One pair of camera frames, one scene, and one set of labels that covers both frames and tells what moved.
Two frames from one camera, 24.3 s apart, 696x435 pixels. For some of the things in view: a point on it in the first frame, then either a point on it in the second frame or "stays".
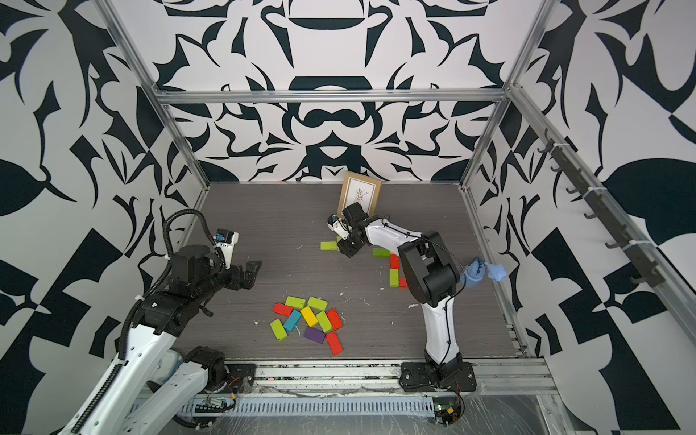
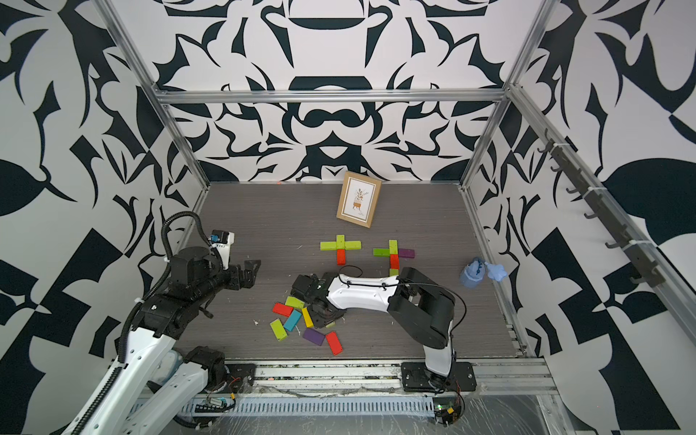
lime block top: [328, 246] stays
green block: [381, 253] stays
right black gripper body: [349, 246] -> [317, 318]
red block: [394, 261] stays
